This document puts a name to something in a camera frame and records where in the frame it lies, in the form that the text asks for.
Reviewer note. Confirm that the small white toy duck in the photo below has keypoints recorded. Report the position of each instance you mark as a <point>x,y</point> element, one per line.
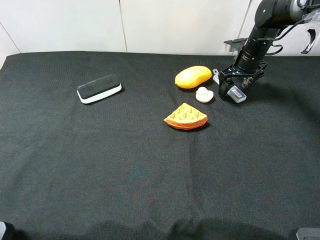
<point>204,95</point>

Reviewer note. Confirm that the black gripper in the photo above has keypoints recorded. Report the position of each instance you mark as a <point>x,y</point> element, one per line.
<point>250,73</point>

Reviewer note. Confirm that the yellow toy mango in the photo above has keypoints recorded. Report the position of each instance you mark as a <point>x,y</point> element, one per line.
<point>192,77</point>

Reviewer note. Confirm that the grey base corner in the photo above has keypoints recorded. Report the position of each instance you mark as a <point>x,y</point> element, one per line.
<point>3,229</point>
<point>308,233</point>

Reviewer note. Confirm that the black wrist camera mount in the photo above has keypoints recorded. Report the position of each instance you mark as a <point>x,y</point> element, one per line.
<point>234,45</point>

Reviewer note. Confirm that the black tablecloth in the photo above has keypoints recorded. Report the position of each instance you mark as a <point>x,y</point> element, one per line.
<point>114,170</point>

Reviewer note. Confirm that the clear plastic cable wrap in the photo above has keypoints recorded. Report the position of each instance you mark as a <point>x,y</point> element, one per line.
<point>312,25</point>

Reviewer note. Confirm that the grey base corner left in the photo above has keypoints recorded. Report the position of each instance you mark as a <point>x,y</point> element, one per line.
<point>3,229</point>

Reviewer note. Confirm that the orange toy waffle slice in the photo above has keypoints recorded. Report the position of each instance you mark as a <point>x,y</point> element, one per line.
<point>186,117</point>

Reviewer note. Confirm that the black and white eraser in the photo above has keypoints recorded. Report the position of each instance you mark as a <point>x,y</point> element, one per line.
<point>99,89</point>

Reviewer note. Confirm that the grey base corner right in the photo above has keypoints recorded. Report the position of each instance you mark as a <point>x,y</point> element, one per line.
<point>308,233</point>

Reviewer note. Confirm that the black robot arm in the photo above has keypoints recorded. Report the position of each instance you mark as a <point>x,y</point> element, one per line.
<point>273,20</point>

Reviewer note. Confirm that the white translucent plastic case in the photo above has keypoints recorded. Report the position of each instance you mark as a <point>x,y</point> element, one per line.
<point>233,92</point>

